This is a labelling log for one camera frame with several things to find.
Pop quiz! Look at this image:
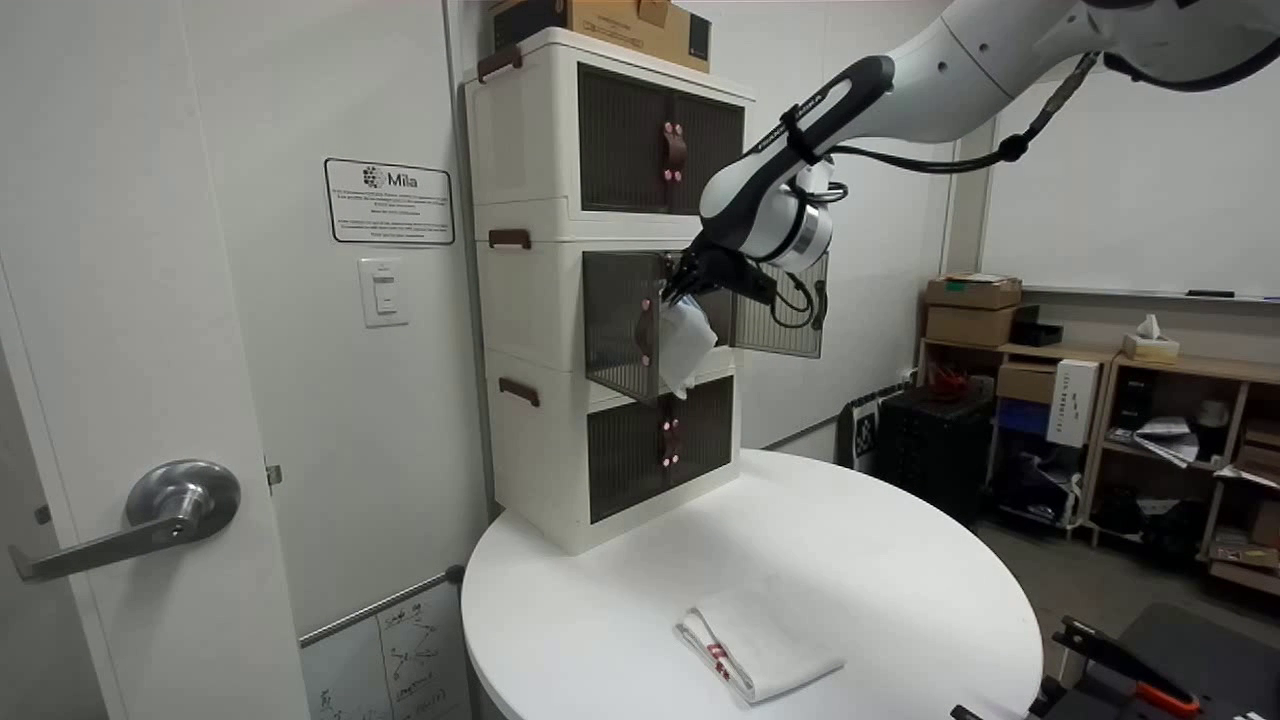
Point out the wooden shelf unit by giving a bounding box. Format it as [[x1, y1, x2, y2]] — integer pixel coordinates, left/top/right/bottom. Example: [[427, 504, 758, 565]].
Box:
[[993, 343, 1280, 595]]

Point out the red-striped white towel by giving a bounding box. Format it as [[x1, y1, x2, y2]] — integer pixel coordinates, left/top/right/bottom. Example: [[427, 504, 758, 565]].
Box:
[[678, 601, 845, 702]]

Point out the white tissue box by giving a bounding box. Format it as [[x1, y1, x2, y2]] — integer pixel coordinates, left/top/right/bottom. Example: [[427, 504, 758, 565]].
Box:
[[1122, 314, 1180, 358]]

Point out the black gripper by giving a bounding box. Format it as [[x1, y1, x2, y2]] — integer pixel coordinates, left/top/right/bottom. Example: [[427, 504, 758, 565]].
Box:
[[665, 243, 775, 304]]

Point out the white door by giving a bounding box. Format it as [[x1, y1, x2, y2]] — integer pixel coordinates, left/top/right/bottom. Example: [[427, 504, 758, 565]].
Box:
[[0, 0, 310, 720]]

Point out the cardboard box on shelf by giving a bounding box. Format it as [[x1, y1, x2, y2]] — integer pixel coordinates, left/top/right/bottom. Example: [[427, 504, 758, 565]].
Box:
[[926, 274, 1023, 347]]

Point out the white three-tier storage cabinet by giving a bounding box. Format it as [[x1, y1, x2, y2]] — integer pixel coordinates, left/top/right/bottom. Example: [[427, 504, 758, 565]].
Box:
[[466, 29, 827, 551]]

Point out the black crate on floor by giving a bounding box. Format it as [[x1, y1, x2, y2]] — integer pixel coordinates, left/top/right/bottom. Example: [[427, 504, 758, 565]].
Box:
[[874, 393, 993, 525]]

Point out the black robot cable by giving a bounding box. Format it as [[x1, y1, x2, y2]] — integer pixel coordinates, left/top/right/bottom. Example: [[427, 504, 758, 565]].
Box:
[[764, 53, 1111, 330]]

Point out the black red-handled tool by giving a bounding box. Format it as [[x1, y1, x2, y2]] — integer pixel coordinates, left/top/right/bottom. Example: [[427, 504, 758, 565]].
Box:
[[1056, 616, 1204, 720]]

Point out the cardboard box on cabinet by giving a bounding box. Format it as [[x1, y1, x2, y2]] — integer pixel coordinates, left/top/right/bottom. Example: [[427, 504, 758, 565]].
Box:
[[481, 0, 714, 73]]

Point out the white wall sign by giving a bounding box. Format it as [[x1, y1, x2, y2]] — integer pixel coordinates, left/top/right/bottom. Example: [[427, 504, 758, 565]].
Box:
[[326, 157, 458, 243]]

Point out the white light switch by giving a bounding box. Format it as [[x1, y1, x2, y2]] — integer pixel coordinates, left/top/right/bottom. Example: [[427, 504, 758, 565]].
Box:
[[360, 254, 409, 328]]

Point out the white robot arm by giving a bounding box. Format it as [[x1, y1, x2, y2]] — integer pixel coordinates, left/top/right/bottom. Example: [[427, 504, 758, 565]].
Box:
[[665, 0, 1280, 304]]

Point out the wall whiteboard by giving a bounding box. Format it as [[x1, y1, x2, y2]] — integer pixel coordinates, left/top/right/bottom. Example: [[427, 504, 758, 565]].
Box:
[[985, 67, 1280, 301]]

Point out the silver door lever handle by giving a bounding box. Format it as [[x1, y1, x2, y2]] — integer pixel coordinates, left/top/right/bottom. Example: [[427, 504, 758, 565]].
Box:
[[7, 460, 239, 583]]

